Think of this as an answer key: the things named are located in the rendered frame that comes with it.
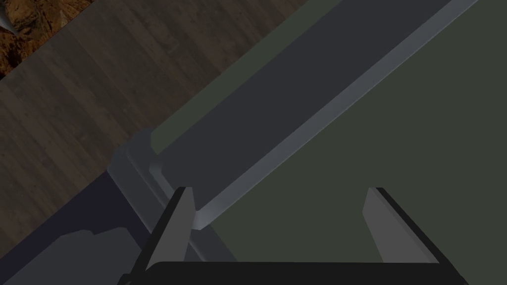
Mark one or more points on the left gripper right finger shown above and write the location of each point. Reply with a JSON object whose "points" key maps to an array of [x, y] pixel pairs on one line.
{"points": [[392, 233]]}

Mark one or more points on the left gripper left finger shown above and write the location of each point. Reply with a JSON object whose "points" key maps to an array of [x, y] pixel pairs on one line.
{"points": [[174, 229]]}

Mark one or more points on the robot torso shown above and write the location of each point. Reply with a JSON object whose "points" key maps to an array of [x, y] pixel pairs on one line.
{"points": [[79, 261]]}

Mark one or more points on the brown mottled rug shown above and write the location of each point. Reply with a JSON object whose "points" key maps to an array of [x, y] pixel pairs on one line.
{"points": [[27, 27]]}

